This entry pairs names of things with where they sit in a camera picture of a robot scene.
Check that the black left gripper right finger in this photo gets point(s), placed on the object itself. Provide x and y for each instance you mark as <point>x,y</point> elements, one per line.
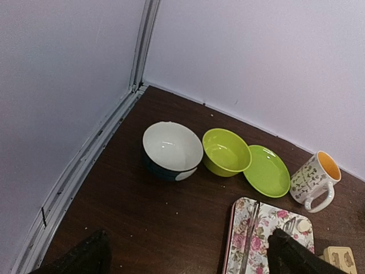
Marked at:
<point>286,255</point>

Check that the metal tongs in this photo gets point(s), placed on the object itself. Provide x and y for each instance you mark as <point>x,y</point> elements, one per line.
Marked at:
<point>288,227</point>

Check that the left aluminium corner post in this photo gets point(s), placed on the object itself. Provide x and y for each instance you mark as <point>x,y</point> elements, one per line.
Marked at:
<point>55,206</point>

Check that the dark blue white bowl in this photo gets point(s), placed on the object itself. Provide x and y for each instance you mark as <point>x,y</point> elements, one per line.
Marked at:
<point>171,151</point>

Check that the floral mug orange inside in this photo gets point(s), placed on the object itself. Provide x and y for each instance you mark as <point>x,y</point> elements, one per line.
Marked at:
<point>313,184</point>

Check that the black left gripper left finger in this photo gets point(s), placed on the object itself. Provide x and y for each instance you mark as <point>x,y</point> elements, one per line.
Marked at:
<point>91,255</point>

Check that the tan tin lid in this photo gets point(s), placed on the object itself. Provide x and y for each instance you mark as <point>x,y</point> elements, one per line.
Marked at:
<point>341,257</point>

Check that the white round chocolate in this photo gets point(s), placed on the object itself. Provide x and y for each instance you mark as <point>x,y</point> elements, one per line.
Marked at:
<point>303,226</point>

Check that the green plastic bowl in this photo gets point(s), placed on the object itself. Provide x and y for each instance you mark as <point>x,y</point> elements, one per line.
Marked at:
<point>225,153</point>

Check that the green plastic plate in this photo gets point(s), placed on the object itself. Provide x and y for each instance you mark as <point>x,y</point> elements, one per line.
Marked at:
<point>267,173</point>

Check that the floral rectangular tray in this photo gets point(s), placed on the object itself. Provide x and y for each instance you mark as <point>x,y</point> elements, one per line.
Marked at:
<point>269,219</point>

